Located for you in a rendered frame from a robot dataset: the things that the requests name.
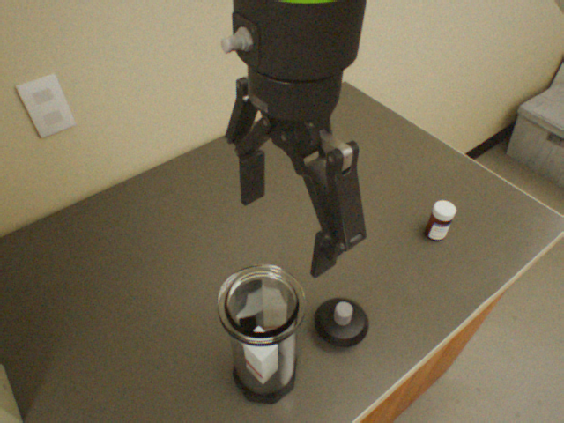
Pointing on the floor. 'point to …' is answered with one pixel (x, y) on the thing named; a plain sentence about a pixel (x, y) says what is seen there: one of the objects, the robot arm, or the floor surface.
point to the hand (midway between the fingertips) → (285, 223)
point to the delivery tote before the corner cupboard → (541, 135)
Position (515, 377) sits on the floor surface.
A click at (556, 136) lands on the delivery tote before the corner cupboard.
